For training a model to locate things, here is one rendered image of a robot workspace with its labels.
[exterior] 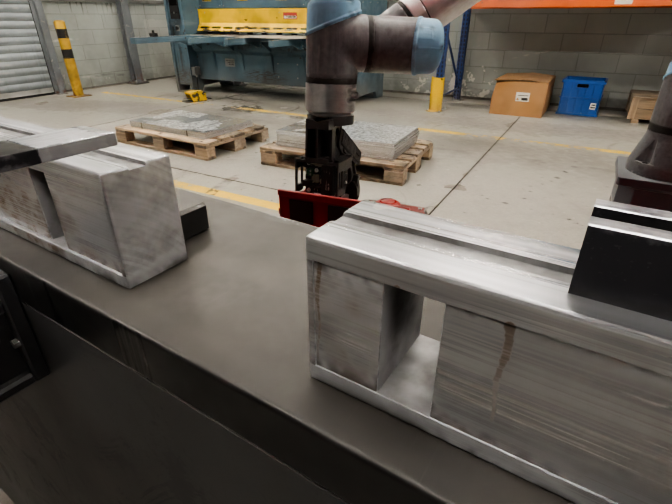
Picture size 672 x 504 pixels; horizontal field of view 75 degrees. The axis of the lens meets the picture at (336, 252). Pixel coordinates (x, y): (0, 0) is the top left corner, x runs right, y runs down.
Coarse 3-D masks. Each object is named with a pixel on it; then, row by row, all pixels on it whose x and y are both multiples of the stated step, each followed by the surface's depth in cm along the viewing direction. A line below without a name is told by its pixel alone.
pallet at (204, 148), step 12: (120, 132) 412; (132, 132) 415; (144, 132) 393; (156, 132) 393; (240, 132) 393; (252, 132) 403; (264, 132) 416; (132, 144) 409; (144, 144) 403; (156, 144) 391; (168, 144) 390; (204, 144) 359; (216, 144) 369; (228, 144) 391; (240, 144) 393; (192, 156) 372; (204, 156) 365
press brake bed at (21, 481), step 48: (48, 336) 41; (48, 384) 48; (96, 384) 39; (144, 384) 33; (0, 432) 78; (48, 432) 57; (96, 432) 45; (144, 432) 37; (192, 432) 32; (0, 480) 106; (48, 480) 71; (96, 480) 53; (144, 480) 43; (192, 480) 36; (240, 480) 31; (288, 480) 27
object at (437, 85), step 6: (432, 78) 539; (438, 78) 533; (444, 78) 536; (432, 84) 541; (438, 84) 536; (432, 90) 543; (438, 90) 539; (432, 96) 546; (438, 96) 543; (432, 102) 549; (438, 102) 546; (432, 108) 552; (438, 108) 550
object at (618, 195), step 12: (624, 168) 95; (624, 180) 89; (636, 180) 88; (648, 180) 88; (612, 192) 101; (624, 192) 92; (636, 192) 90; (648, 192) 89; (660, 192) 88; (636, 204) 91; (648, 204) 90; (660, 204) 89
